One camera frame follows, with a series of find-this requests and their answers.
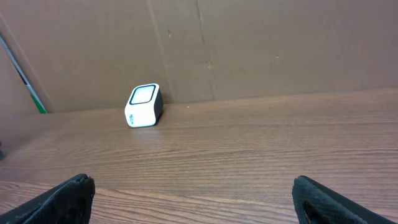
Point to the white barcode scanner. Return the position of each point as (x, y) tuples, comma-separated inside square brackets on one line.
[(145, 106)]

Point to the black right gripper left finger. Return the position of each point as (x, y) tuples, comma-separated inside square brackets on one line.
[(69, 202)]

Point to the white green striped pole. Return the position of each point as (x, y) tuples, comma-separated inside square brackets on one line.
[(27, 84)]

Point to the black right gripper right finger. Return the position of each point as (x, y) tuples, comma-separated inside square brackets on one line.
[(316, 204)]

